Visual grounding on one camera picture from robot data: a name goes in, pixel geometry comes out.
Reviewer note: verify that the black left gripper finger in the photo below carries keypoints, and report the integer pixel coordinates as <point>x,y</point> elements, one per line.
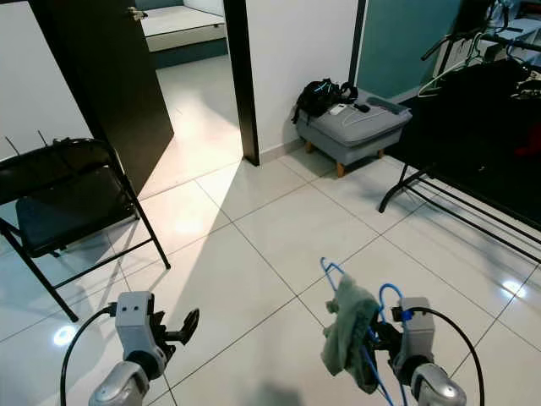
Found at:
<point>194,326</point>

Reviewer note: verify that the grey-green shorts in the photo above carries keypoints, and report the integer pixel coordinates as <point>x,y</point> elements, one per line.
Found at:
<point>351,334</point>

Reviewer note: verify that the blue plastic hanger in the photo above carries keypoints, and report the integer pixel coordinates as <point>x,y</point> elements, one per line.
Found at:
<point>390,287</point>

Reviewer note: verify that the white hanger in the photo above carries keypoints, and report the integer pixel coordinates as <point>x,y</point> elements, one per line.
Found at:
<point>448,74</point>

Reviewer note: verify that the black metal clothes rack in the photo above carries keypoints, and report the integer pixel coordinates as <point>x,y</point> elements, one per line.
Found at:
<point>393,188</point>

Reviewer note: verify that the black folding chair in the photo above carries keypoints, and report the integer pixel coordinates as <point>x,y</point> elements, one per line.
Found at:
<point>68,207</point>

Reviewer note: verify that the grey ottoman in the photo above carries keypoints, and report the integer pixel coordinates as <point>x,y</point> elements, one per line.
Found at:
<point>355,134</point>

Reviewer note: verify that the black shorts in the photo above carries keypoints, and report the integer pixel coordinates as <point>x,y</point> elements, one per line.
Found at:
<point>473,110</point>

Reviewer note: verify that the black backpack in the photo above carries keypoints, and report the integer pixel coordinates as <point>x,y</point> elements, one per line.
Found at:
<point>321,97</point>

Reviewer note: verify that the black door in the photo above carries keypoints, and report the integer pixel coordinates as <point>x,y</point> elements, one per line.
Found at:
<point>110,76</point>

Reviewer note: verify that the white bed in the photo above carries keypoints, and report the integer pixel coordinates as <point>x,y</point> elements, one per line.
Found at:
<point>186,21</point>

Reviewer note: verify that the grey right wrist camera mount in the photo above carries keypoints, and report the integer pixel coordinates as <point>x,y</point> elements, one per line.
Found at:
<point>418,334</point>

